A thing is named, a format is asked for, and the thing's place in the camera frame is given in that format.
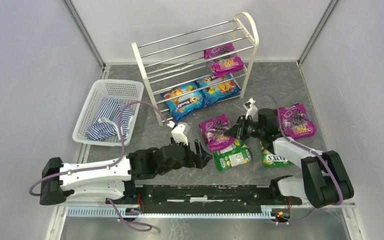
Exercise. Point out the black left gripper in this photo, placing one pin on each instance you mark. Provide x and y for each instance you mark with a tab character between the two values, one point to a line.
194	154

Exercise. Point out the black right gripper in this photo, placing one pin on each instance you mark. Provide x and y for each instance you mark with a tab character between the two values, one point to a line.
240	127

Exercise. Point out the purple grape candy bag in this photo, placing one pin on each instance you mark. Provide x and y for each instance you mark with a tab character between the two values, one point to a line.
295	121
223	60
213	133

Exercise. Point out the blue Slendy candy bag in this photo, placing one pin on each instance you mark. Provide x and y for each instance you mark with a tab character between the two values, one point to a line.
216	89
183	100

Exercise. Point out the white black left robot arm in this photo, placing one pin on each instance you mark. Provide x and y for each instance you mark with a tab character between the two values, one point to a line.
114	180

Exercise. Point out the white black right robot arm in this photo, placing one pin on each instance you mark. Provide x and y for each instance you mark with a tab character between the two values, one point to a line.
324	180

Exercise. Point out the green yellow Fox's candy bag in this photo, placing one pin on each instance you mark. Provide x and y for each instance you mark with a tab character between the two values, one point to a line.
270	160

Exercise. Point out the cream metal shelf rack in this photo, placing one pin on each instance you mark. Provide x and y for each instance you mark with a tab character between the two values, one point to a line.
244	28

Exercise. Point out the white plastic basket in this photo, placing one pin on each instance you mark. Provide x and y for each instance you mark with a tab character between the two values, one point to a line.
126	91

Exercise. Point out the blue striped cloth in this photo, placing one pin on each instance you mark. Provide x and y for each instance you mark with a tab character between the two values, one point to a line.
113	118

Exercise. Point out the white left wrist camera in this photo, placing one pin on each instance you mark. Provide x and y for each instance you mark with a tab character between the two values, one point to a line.
179	132

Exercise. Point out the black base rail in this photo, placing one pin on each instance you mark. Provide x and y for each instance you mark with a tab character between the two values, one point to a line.
204	199

